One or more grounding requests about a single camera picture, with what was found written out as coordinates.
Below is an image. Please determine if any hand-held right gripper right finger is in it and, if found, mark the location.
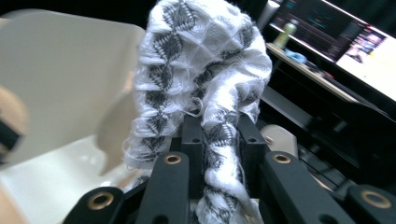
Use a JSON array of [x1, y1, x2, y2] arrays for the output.
[[238, 113, 356, 224]]

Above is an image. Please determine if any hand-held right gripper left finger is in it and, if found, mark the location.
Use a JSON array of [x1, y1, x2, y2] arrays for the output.
[[136, 115, 205, 224]]

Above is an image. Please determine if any white black patterned cloth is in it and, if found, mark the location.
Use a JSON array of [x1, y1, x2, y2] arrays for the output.
[[122, 0, 274, 224]]

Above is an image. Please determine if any small blue object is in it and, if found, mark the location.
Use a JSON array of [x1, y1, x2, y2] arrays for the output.
[[284, 49, 308, 65]]

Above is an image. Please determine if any green bottle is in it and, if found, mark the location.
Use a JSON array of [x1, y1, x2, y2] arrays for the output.
[[274, 19, 298, 50]]

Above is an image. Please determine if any dark computer monitor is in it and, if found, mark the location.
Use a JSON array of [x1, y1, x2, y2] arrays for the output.
[[270, 0, 370, 63]]

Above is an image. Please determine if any bright computer monitor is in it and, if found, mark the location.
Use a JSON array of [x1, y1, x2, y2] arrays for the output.
[[335, 26, 396, 102]]

